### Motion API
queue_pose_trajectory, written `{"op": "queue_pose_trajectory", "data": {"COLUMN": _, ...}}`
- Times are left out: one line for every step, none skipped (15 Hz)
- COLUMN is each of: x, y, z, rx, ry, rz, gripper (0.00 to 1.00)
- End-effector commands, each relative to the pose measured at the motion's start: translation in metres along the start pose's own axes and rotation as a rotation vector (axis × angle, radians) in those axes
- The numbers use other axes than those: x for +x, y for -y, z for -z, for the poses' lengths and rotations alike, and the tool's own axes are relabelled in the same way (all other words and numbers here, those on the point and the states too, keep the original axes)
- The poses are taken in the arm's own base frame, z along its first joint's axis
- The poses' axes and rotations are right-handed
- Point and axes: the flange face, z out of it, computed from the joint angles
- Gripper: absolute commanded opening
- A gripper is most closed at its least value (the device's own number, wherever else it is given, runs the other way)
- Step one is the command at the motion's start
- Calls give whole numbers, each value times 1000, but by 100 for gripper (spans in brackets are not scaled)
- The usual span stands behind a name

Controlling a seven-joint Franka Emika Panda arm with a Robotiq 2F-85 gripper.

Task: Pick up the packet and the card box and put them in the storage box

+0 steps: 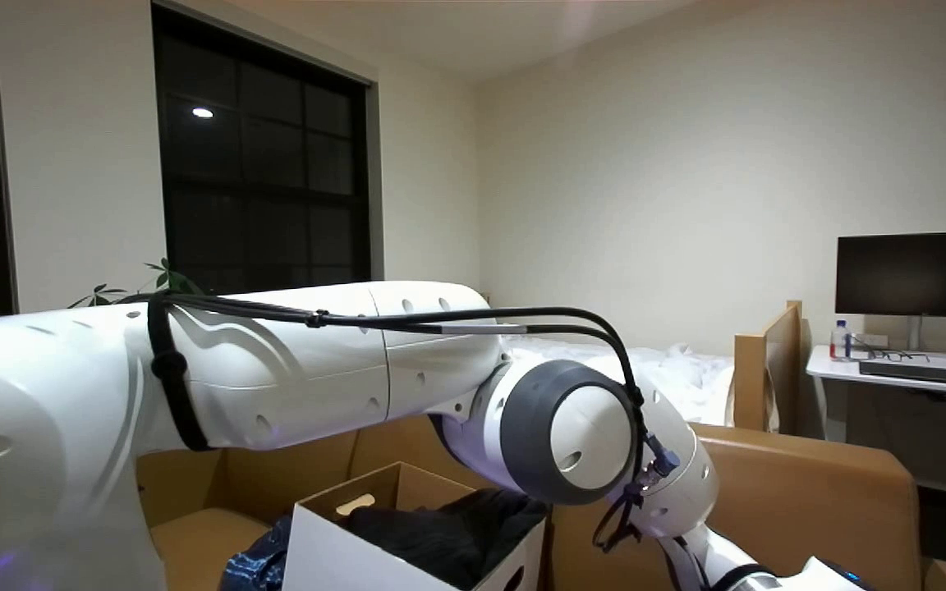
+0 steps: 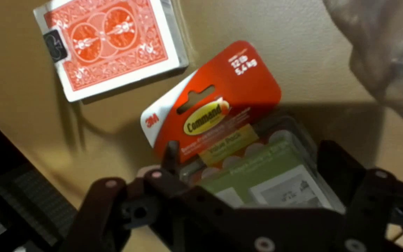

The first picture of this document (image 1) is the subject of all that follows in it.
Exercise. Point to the black keyboard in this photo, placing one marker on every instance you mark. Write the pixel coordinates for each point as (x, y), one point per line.
(912, 372)

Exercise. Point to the black computer monitor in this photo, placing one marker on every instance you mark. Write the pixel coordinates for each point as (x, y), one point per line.
(917, 275)

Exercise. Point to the black cloth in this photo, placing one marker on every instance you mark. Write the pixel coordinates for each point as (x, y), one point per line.
(428, 537)

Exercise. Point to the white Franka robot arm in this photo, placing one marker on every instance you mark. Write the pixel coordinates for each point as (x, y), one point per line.
(278, 361)

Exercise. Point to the tan leather sofa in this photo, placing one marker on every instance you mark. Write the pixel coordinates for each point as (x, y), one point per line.
(823, 494)

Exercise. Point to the white cardboard storage box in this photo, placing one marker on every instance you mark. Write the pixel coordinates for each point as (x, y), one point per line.
(342, 545)

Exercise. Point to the white desk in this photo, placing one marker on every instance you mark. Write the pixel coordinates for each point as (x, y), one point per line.
(900, 415)

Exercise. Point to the green potted plant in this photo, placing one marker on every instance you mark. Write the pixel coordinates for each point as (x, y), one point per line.
(165, 279)

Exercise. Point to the blue cloth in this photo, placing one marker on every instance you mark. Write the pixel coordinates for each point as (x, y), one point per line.
(259, 564)

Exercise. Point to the clear water bottle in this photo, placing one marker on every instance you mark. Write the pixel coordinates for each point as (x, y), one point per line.
(842, 343)

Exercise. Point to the large dark window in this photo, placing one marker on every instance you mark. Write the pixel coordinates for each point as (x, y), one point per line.
(265, 143)

